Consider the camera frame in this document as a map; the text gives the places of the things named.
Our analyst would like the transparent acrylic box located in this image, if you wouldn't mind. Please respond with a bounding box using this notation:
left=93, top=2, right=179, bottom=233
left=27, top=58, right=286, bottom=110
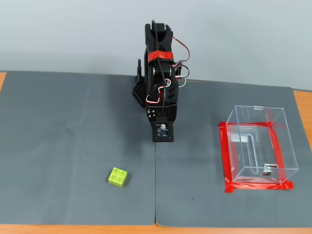
left=225, top=104, right=299, bottom=185

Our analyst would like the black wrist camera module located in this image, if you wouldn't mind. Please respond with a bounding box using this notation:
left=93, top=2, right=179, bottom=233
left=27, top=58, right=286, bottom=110
left=152, top=121, right=175, bottom=143

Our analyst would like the red tape strip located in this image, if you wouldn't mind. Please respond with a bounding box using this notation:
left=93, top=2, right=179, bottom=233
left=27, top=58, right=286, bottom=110
left=224, top=181, right=294, bottom=194
left=269, top=121, right=288, bottom=186
left=218, top=121, right=286, bottom=130
left=219, top=123, right=236, bottom=193

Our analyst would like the red white black servo wire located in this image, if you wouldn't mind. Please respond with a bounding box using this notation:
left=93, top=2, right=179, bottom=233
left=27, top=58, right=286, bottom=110
left=175, top=63, right=191, bottom=88
left=145, top=78, right=172, bottom=105
left=171, top=36, right=191, bottom=66

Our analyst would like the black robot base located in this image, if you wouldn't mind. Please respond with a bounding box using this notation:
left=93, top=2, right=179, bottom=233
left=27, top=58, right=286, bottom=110
left=131, top=81, right=147, bottom=109

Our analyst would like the green lego block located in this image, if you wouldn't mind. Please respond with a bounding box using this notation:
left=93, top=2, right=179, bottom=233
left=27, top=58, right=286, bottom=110
left=106, top=167, right=128, bottom=188

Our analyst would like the red tape band on arm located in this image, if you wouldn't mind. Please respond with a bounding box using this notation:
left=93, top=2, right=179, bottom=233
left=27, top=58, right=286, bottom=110
left=148, top=50, right=174, bottom=61

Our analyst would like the silver box lock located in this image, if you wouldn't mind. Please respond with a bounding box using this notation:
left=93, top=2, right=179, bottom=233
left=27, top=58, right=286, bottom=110
left=261, top=163, right=279, bottom=176

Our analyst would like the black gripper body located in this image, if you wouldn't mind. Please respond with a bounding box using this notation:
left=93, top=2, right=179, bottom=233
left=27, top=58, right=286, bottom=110
left=145, top=103, right=178, bottom=122

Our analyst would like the gray mat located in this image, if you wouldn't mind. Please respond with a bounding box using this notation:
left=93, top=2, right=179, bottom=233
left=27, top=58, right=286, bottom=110
left=155, top=78, right=312, bottom=229
left=0, top=70, right=156, bottom=226

